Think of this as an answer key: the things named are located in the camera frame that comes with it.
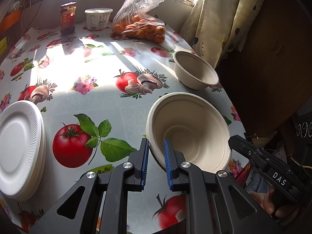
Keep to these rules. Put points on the large paper bowl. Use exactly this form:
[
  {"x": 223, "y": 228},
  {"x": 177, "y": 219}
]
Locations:
[{"x": 195, "y": 127}]

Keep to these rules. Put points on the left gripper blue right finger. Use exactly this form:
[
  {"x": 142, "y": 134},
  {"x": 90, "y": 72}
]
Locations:
[{"x": 173, "y": 159}]

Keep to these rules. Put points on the lime green box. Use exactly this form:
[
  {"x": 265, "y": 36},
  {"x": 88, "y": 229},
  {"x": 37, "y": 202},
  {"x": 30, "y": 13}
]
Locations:
[{"x": 3, "y": 45}]

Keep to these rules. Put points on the red label sauce jar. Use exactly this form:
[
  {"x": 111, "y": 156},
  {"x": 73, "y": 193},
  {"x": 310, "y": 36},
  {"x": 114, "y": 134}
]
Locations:
[{"x": 67, "y": 14}]

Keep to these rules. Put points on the cream patterned curtain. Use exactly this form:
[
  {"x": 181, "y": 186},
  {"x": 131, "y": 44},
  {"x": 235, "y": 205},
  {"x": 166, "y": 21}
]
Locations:
[{"x": 215, "y": 28}]

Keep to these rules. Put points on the orange basin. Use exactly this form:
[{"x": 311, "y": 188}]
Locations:
[{"x": 10, "y": 20}]

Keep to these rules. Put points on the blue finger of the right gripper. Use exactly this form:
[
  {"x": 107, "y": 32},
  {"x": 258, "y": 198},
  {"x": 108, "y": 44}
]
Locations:
[{"x": 253, "y": 153}]

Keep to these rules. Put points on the floral fruit print tablecloth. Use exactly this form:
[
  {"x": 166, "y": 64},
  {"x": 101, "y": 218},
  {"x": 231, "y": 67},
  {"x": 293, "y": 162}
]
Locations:
[{"x": 108, "y": 78}]

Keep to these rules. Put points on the plastic bag of oranges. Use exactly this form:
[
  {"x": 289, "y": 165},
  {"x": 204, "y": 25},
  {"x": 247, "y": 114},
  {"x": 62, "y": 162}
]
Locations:
[{"x": 133, "y": 21}]

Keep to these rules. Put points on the white plastic tub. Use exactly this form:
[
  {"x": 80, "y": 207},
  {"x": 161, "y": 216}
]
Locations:
[{"x": 97, "y": 18}]

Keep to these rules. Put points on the right hand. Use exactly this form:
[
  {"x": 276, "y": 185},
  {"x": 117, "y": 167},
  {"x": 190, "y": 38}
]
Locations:
[{"x": 265, "y": 201}]

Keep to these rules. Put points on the white foam plate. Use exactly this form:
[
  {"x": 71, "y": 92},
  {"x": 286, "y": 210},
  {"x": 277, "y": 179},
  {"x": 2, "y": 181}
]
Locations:
[
  {"x": 36, "y": 177},
  {"x": 20, "y": 143}
]

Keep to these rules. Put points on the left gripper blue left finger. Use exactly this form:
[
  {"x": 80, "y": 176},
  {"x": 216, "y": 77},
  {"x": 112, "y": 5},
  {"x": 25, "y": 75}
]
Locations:
[{"x": 139, "y": 159}]

